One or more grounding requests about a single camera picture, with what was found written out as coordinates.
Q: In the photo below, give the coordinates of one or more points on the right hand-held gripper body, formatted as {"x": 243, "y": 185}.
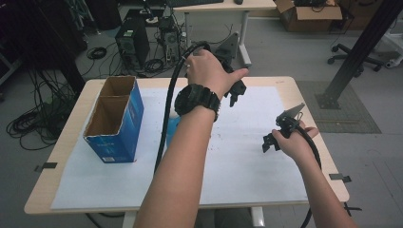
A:
{"x": 288, "y": 122}

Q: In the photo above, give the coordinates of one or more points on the person's right hand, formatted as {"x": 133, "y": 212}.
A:
{"x": 296, "y": 145}

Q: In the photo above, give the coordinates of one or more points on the person's left hand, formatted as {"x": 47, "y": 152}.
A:
{"x": 207, "y": 71}

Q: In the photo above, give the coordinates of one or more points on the white table mat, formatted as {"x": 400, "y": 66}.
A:
{"x": 247, "y": 158}

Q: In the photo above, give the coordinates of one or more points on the black wrist watch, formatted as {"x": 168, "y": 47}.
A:
{"x": 196, "y": 99}

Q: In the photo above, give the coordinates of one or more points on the grey floor mat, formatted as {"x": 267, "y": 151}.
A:
{"x": 348, "y": 123}

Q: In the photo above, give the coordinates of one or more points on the light blue container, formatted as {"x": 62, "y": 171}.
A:
{"x": 172, "y": 129}

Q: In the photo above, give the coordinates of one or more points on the black tape strip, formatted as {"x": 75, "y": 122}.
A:
{"x": 339, "y": 177}
{"x": 47, "y": 165}

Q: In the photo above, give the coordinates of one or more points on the open computer case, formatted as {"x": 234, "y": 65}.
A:
{"x": 169, "y": 38}

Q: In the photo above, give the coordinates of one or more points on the black office chair base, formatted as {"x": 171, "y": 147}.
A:
{"x": 345, "y": 56}

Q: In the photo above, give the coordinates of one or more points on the white desk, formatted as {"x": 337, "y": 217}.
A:
{"x": 221, "y": 6}

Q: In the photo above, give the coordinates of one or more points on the black computer mouse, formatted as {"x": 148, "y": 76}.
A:
{"x": 238, "y": 1}

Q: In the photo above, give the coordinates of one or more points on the black keyboard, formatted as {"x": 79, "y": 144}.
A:
{"x": 193, "y": 2}

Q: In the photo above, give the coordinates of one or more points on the open brown cardboard box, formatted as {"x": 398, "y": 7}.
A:
{"x": 310, "y": 19}

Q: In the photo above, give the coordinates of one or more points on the black computer tower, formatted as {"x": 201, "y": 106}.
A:
{"x": 134, "y": 44}

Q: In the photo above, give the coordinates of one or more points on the blue cardboard box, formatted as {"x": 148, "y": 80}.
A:
{"x": 126, "y": 126}

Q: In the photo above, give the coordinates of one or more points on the black metal post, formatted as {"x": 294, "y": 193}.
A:
{"x": 358, "y": 53}

